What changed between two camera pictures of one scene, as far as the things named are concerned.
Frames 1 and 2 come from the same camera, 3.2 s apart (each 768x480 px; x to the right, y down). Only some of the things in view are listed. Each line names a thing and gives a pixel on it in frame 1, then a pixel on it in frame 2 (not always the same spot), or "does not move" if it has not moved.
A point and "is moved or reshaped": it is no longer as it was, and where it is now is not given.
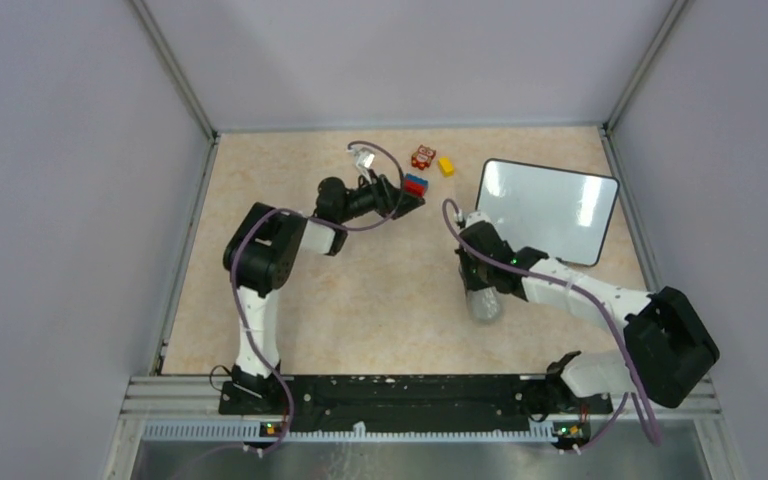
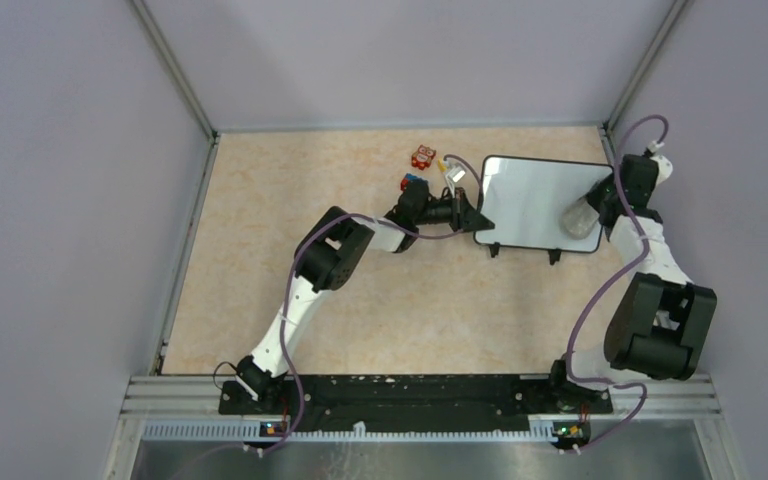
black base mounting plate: x=417 y=400 does not move
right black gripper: x=470 y=282 -> x=593 y=195
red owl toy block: x=423 y=157 does not move
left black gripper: x=390 y=200 -> x=461 y=216
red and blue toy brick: x=414 y=185 does not move
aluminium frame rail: x=200 y=396 does not move
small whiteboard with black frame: x=562 y=213 is moved or reshaped
